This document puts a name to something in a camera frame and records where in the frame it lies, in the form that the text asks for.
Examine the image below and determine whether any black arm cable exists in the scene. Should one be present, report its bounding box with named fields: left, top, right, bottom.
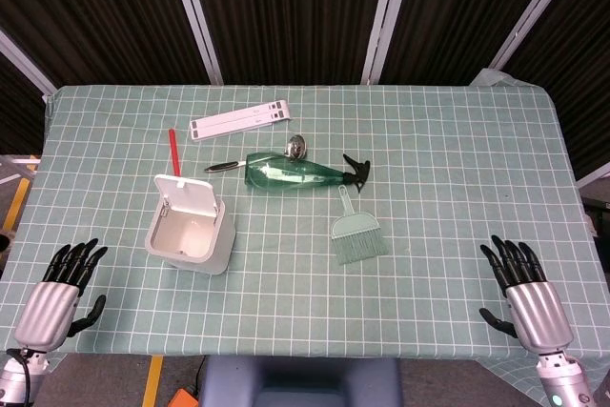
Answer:
left=4, top=348, right=35, bottom=407

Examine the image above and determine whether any green grid tablecloth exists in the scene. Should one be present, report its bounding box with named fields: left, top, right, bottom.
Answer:
left=0, top=68, right=610, bottom=379

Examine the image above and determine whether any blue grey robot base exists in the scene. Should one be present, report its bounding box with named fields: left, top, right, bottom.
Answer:
left=197, top=355, right=404, bottom=407

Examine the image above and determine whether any orange box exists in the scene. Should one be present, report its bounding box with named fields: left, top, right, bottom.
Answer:
left=166, top=387, right=201, bottom=407

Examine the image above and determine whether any small green hand brush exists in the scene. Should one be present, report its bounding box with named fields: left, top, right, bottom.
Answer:
left=331, top=184, right=388, bottom=267

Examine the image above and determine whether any green spray bottle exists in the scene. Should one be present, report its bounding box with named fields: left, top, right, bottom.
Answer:
left=243, top=152, right=373, bottom=197

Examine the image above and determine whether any white lidded bin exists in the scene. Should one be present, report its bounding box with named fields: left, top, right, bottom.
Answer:
left=144, top=173, right=238, bottom=276

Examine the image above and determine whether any white flat strip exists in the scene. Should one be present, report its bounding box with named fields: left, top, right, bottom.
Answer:
left=189, top=99, right=293, bottom=142

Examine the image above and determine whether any metal ladle black handle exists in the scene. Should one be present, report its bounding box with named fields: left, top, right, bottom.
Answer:
left=204, top=133, right=307, bottom=173

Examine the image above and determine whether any white partition post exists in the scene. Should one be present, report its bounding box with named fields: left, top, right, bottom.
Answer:
left=488, top=0, right=590, bottom=70
left=360, top=0, right=406, bottom=86
left=0, top=28, right=58, bottom=96
left=164, top=0, right=225, bottom=87

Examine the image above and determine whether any red plastic stick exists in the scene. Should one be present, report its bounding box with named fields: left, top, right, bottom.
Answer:
left=168, top=128, right=184, bottom=176

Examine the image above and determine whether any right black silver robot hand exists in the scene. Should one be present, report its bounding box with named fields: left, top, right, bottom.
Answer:
left=478, top=234, right=574, bottom=356

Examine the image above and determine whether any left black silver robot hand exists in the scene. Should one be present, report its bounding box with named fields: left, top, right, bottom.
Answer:
left=12, top=238, right=109, bottom=352

